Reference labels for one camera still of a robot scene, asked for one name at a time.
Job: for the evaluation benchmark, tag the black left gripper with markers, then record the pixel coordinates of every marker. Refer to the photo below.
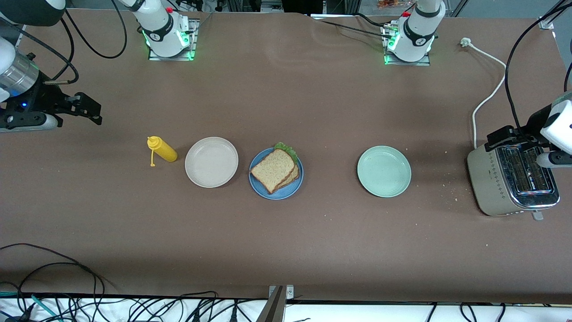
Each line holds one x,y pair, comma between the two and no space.
534,121

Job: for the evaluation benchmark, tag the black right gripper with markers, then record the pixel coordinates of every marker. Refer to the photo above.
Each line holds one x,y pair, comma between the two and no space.
44,97

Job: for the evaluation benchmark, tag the yellow mustard squeeze bottle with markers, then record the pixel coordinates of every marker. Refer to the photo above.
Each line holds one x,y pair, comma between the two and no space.
163,151

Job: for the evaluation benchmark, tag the brown bread slice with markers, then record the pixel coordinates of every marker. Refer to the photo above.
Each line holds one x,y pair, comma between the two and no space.
292,176
272,170

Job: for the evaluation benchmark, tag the green lettuce leaf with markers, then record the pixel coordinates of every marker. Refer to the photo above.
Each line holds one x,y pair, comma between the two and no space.
288,150

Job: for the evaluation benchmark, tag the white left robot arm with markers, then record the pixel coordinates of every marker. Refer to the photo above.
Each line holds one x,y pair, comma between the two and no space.
413,38

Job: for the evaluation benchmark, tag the pale green round plate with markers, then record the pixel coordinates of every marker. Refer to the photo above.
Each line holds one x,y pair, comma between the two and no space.
384,172

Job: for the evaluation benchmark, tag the beige round plate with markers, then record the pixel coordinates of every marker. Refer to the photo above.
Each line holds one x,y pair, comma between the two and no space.
211,162

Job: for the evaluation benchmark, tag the blue round plate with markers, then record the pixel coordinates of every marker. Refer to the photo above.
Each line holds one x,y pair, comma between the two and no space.
286,191

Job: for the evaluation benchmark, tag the beige chrome toaster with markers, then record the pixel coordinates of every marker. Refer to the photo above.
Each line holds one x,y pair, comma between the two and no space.
491,188

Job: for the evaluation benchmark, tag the orange snack packet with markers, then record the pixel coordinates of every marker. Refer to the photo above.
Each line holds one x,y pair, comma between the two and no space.
393,3

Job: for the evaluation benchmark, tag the aluminium frame profile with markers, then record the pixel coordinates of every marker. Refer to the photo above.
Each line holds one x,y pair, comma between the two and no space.
20,36
546,22

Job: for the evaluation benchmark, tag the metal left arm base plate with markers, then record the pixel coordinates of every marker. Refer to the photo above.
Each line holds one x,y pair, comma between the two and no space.
409,63

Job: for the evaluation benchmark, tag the metal table edge bracket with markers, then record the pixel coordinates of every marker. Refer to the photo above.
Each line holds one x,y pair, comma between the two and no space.
277,304

